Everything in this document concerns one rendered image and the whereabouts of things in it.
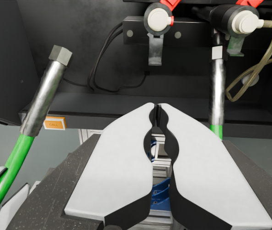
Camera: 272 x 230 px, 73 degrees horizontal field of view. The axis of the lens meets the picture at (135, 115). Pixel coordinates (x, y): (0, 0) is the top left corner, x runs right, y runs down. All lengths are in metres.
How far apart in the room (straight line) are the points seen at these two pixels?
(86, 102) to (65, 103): 0.05
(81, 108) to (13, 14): 0.25
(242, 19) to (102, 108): 0.36
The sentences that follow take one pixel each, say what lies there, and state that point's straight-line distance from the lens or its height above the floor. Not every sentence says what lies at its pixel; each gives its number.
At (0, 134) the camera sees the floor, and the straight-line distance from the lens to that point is 2.19.
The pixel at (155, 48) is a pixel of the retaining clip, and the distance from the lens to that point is 0.21.
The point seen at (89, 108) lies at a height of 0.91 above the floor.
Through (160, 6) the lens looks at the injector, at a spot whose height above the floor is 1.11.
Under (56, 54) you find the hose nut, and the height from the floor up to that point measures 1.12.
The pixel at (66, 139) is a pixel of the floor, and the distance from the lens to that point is 1.88.
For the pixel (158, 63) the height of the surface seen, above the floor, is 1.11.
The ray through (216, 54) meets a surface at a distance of 0.25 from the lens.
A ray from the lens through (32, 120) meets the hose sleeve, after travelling 0.21.
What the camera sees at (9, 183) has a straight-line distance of 0.22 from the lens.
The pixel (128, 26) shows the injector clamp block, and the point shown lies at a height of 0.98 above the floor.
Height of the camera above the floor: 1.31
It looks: 58 degrees down
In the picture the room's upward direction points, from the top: 174 degrees counter-clockwise
